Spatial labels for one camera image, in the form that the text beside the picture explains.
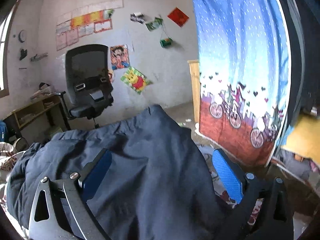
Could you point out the row of paper certificates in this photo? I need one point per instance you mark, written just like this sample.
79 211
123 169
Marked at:
85 21

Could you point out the round fan beside bed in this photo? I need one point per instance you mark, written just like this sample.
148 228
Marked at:
21 144

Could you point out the window with dark frame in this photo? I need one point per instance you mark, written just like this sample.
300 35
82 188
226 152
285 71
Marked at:
5 30

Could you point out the black mesh office chair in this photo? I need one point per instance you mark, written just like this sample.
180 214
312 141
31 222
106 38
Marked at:
89 90

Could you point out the blue backpack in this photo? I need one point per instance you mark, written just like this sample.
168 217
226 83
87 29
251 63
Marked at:
3 131

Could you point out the anime character poster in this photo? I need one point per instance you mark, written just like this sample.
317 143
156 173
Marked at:
119 57

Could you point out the round wall clock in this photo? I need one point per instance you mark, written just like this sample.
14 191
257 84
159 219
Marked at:
22 36

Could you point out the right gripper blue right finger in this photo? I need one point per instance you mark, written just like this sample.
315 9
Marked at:
231 175

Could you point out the Winnie the Pooh poster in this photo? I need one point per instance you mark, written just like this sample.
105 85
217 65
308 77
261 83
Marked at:
135 80

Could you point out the navy blue puffer jacket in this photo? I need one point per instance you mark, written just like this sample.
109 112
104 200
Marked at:
157 187

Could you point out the blue cartoon bicycle curtain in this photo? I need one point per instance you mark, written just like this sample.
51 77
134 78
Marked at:
245 67

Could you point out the floral white red bedspread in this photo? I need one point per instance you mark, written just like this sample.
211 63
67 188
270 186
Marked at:
9 157

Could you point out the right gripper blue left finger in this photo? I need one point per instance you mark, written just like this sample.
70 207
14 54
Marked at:
93 174

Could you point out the green hanging wall pouch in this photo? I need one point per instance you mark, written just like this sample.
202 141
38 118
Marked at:
166 42

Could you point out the wooden desk with shelf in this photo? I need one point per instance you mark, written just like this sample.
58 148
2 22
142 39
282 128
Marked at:
19 119

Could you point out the red square paper decoration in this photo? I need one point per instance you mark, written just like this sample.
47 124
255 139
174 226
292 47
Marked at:
178 16

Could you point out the green photo on wall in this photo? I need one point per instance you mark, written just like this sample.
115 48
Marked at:
155 24

